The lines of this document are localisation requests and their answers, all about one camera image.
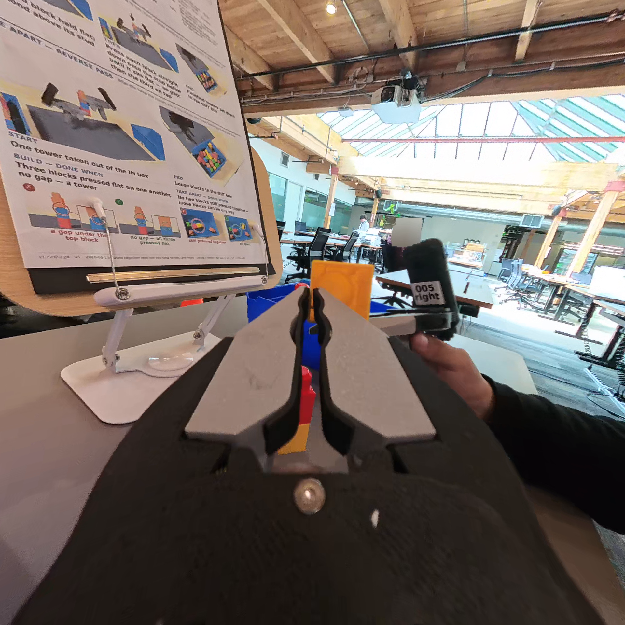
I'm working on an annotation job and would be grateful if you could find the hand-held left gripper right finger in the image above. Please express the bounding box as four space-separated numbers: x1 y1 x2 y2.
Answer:
314 287 437 458

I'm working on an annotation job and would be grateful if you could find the red mega block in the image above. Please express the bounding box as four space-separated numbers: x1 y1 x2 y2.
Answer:
299 365 317 425

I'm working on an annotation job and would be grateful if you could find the person's right hand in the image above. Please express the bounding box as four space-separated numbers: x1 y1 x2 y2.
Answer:
410 333 496 421

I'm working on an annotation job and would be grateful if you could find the printed instruction sheet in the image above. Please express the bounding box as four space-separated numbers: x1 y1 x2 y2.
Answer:
0 0 264 269

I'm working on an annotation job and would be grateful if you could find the orange mega block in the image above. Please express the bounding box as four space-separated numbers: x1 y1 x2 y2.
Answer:
309 260 375 323
276 421 311 456

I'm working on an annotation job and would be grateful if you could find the person's right forearm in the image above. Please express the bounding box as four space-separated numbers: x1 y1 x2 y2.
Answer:
481 373 625 535

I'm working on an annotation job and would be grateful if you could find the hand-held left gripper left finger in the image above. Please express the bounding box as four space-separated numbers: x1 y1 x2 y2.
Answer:
185 285 313 472

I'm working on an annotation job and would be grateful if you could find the blue plastic bin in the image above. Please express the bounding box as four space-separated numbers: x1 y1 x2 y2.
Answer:
246 282 391 373

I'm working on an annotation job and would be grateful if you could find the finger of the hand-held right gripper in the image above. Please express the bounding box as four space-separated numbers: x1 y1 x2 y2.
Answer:
368 312 426 339

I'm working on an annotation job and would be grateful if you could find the white ceiling projector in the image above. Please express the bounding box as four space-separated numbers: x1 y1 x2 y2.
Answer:
370 73 423 125

